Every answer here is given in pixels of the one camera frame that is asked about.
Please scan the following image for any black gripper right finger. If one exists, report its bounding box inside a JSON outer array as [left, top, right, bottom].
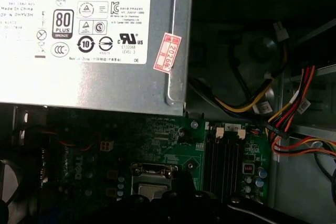
[[183, 171, 313, 224]]

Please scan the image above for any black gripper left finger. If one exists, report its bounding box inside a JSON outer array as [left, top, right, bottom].
[[99, 171, 184, 224]]

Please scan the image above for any green motherboard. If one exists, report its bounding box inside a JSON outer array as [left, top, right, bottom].
[[47, 115, 272, 224]]

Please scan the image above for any cream four pin connector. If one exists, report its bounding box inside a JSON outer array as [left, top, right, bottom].
[[100, 141, 115, 153]]

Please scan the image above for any black PC case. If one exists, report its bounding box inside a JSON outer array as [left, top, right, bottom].
[[0, 0, 336, 224]]

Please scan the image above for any grey power supply unit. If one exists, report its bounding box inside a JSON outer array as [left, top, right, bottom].
[[0, 0, 195, 116]]

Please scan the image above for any red white date sticker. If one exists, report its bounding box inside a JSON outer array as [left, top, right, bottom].
[[153, 32, 182, 74]]

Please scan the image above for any yellow black power wire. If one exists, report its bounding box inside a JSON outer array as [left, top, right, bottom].
[[188, 42, 292, 120]]

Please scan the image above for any red black fan wire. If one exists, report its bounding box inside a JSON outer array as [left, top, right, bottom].
[[26, 126, 103, 151]]

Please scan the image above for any orange red wire bundle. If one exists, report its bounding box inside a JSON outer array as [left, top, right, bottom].
[[265, 65, 336, 162]]

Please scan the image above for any white wire connector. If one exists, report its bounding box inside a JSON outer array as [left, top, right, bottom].
[[272, 21, 290, 43]]

